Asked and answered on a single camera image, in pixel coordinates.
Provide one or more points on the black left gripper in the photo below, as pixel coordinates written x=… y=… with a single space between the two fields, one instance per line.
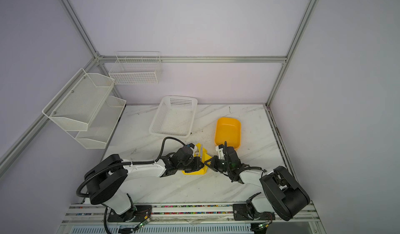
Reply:
x=197 y=161

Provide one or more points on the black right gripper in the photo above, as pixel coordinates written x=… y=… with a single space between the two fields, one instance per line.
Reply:
x=214 y=163

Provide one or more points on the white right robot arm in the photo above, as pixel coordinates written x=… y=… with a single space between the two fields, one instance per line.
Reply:
x=280 y=193

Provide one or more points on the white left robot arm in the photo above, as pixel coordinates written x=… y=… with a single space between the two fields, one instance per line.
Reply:
x=110 y=174

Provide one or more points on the yellow plastic tray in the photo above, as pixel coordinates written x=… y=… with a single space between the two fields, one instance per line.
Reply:
x=228 y=130

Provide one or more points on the white perforated plastic basket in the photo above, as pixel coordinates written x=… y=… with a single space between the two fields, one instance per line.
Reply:
x=174 y=117

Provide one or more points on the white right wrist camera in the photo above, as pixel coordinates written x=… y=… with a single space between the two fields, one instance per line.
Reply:
x=220 y=151

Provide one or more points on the white wire wall basket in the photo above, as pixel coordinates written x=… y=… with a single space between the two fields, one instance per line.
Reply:
x=137 y=68

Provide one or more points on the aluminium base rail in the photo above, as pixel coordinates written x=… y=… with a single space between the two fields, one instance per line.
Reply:
x=187 y=218

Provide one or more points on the white mesh upper wall shelf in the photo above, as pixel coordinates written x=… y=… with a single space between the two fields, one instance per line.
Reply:
x=75 y=107

